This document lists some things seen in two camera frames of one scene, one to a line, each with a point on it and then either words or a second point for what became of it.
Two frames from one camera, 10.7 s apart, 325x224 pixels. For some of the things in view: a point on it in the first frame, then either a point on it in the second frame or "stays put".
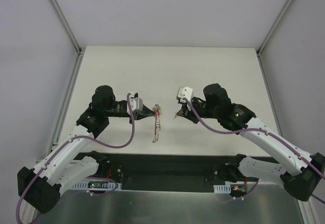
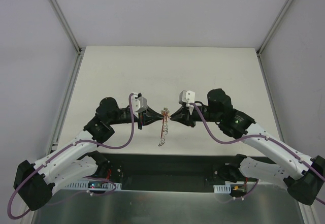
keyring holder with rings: (157, 110) -> (165, 114)
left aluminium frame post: (62, 17) stays put
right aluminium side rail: (269, 94) stays put
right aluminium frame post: (280, 17) stays put
